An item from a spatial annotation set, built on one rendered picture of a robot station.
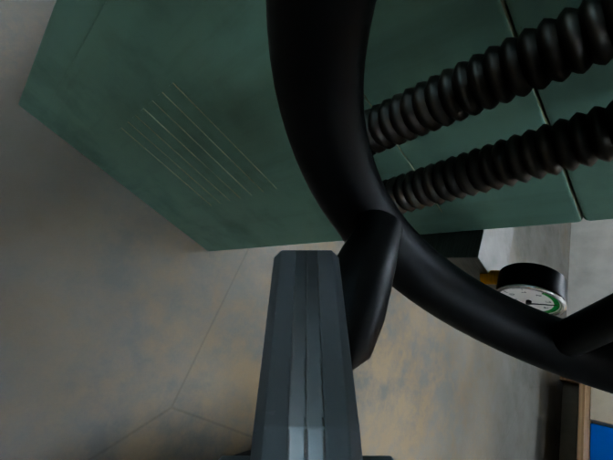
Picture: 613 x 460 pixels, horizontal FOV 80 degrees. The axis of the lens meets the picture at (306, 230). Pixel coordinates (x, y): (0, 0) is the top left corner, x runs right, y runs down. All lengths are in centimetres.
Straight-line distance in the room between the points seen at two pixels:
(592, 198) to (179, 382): 78
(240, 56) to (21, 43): 55
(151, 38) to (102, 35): 7
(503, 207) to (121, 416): 75
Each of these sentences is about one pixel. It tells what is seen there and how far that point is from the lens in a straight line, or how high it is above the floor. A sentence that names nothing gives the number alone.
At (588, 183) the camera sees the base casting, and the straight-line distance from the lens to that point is 39.
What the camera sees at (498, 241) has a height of 62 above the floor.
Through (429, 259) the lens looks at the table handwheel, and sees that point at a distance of 18.
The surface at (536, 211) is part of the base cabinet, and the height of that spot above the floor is 68.
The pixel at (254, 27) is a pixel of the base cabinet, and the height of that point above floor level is 54.
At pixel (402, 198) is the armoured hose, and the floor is 66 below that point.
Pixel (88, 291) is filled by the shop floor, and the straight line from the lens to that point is 80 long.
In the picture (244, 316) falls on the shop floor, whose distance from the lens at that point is 95.
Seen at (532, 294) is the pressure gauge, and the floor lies 67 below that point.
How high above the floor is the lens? 78
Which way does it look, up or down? 46 degrees down
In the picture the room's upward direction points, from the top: 83 degrees clockwise
